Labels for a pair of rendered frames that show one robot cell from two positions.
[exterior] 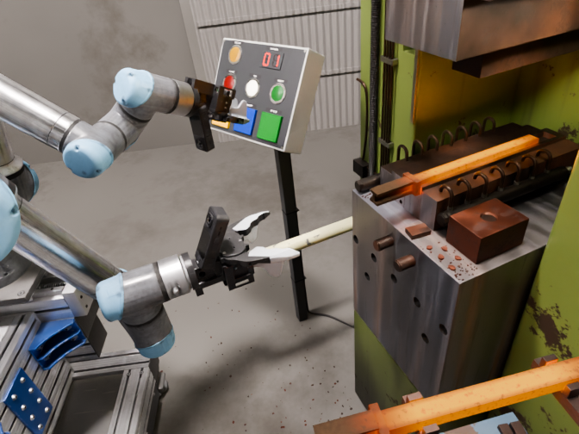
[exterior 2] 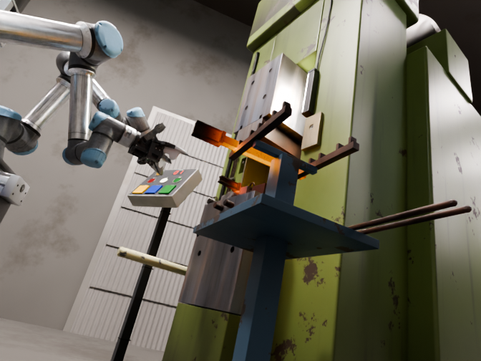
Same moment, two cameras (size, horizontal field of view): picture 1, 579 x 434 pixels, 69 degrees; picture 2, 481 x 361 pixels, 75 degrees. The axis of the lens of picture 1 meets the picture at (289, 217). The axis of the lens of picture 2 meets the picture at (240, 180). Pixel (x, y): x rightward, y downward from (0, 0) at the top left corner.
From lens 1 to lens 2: 1.18 m
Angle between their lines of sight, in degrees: 61
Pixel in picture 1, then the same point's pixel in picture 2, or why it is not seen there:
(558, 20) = (292, 150)
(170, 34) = (85, 243)
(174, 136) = (36, 314)
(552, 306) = not seen: hidden behind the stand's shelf
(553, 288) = not seen: hidden behind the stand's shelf
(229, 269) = (153, 145)
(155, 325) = (107, 141)
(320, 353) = not seen: outside the picture
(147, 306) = (113, 128)
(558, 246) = (297, 201)
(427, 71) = (247, 180)
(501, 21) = (273, 133)
